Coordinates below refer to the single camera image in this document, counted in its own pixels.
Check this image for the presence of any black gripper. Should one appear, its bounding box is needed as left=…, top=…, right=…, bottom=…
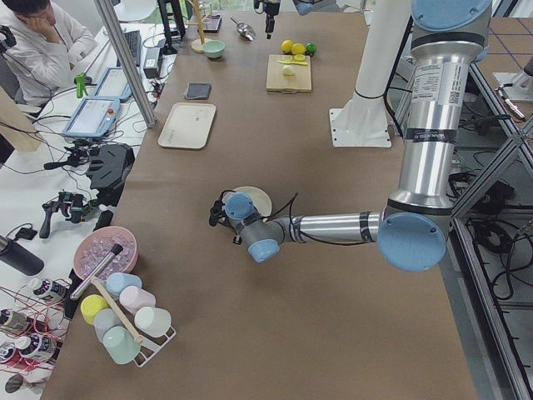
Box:
left=253, top=0, right=280, bottom=39

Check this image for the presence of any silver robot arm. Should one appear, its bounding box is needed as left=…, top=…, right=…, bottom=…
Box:
left=209, top=1, right=492, bottom=272

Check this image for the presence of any cream rabbit tray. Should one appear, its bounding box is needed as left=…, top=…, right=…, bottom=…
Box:
left=157, top=102, right=217, bottom=150

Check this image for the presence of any silver metal scoop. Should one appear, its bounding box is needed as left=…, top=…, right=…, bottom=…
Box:
left=230, top=17, right=256, bottom=42

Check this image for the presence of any upper whole lemon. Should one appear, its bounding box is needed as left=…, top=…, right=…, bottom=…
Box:
left=280, top=39, right=293, bottom=54

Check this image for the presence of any whole lemon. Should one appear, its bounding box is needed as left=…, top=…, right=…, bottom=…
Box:
left=290, top=42, right=306, bottom=55
left=280, top=39, right=293, bottom=54

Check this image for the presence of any lower whole lemon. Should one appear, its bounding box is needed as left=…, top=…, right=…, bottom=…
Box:
left=290, top=42, right=306, bottom=55

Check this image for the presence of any green lime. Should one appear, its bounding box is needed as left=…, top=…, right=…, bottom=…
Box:
left=306, top=42, right=317, bottom=57

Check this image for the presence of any yellow plastic knife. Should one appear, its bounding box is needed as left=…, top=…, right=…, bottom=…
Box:
left=276, top=60, right=309, bottom=66

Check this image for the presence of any mint green bowl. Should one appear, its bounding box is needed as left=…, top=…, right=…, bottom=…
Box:
left=202, top=40, right=226, bottom=59

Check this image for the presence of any bamboo cutting board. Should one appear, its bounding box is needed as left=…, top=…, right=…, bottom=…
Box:
left=266, top=54, right=312, bottom=93

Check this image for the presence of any wooden mug tree stand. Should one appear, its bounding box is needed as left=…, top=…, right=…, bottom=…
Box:
left=187, top=0, right=212, bottom=53

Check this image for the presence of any dark grey folded cloth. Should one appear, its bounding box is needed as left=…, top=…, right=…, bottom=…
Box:
left=184, top=82, right=212, bottom=100

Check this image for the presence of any black keyboard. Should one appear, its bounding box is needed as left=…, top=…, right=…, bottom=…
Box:
left=123, top=30, right=142, bottom=67

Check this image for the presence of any far teach pendant tablet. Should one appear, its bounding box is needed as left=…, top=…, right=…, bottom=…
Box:
left=93, top=67, right=132, bottom=103

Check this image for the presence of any teach pendant tablet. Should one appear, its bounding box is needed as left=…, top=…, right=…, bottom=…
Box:
left=62, top=96, right=121, bottom=138
left=93, top=67, right=132, bottom=103

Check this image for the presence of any beige round plate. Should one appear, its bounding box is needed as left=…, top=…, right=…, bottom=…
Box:
left=234, top=186, right=272, bottom=219

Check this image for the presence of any near teach pendant tablet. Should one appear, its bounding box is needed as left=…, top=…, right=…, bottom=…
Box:
left=62, top=96, right=121, bottom=138

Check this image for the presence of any black plastic stand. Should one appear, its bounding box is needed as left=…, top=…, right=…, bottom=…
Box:
left=86, top=144, right=135, bottom=207

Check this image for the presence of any seated person in white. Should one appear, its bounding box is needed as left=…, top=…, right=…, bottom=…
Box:
left=1, top=1, right=97, bottom=106

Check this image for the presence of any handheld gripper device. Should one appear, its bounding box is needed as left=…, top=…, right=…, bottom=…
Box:
left=38, top=191, right=99, bottom=238

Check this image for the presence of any metal scoop with black tip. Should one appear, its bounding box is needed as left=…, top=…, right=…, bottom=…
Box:
left=69, top=243, right=123, bottom=301

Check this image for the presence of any pink bowl with ice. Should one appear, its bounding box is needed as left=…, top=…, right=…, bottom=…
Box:
left=73, top=226, right=137, bottom=280

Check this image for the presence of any light blue cup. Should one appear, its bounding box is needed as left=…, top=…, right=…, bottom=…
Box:
left=106, top=272, right=142, bottom=299

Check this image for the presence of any pink cup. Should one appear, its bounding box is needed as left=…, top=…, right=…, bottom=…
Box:
left=119, top=285, right=156, bottom=315

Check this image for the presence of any white cup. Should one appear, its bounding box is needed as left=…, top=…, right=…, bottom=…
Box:
left=134, top=307, right=172, bottom=338

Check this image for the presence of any yellow cup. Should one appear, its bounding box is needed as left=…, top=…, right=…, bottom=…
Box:
left=80, top=294, right=109, bottom=325

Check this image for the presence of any grey cup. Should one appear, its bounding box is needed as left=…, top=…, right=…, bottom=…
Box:
left=93, top=308, right=122, bottom=343

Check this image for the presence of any black thermos bottle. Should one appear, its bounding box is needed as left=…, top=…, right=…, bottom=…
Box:
left=0, top=236, right=44, bottom=276

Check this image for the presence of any mint green cup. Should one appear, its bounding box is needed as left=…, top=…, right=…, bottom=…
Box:
left=102, top=326, right=141, bottom=365

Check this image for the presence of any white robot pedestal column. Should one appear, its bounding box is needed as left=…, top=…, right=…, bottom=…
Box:
left=351, top=0, right=414, bottom=126

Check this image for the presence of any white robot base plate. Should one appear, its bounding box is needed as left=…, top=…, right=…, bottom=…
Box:
left=329, top=106, right=391, bottom=148

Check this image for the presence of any aluminium frame post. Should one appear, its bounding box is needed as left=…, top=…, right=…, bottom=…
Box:
left=94, top=0, right=156, bottom=128

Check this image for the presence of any white wire cup rack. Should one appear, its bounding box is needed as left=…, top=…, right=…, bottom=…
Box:
left=133, top=327, right=177, bottom=368

